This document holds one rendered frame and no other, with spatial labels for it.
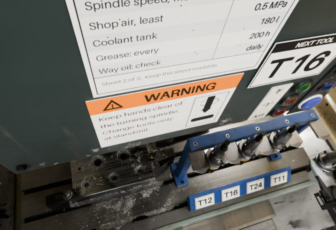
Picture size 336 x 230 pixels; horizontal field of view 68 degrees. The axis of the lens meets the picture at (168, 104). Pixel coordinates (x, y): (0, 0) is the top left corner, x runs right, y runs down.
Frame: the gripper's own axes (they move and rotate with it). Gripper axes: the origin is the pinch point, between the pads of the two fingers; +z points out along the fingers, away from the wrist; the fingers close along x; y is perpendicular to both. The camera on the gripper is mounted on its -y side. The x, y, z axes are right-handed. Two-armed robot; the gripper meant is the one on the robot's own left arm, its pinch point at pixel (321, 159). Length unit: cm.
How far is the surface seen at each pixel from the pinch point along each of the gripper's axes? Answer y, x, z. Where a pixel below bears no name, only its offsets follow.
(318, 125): -1.7, 4.6, 10.6
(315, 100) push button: -44, -34, 3
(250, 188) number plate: 26.3, -13.9, 0.1
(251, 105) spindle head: -45, -45, 4
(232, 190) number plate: 25.4, -21.9, 1.0
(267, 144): -1.5, -16.3, 8.5
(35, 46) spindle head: -60, -66, 4
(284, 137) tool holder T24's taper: -6.6, -13.4, 8.0
